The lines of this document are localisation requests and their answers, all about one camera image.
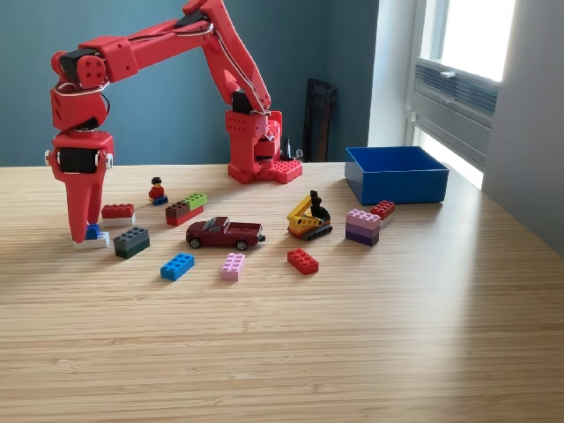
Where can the brown green red brick stack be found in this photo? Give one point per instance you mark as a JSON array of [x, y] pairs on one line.
[[183, 213]]

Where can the blue plastic bin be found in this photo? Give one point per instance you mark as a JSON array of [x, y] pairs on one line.
[[396, 189]]

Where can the red on white brick stack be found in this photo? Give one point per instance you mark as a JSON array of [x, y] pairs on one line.
[[116, 211]]

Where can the grey on dark green bricks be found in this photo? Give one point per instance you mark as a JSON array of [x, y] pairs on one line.
[[130, 242]]

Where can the toy figure red shirt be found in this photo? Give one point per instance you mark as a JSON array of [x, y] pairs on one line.
[[156, 192]]

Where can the light blue brick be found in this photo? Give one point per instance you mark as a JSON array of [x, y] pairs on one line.
[[176, 266]]

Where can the dark red toy pickup truck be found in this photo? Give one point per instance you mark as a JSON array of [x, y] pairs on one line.
[[229, 233]]

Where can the black table clamp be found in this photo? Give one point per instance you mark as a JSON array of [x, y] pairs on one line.
[[287, 150]]

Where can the small yellow toy digger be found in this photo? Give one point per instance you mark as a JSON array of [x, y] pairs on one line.
[[304, 222]]

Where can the black folding rack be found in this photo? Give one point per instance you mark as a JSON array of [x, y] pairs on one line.
[[317, 123]]

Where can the pink and purple brick stack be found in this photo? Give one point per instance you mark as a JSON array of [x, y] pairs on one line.
[[362, 229]]

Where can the small red on white bricks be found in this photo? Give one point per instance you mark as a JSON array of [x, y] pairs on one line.
[[384, 209]]

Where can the grey pleated window blind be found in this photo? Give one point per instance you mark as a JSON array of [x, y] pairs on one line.
[[471, 97]]

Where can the white window frame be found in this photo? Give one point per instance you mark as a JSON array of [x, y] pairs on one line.
[[473, 147]]

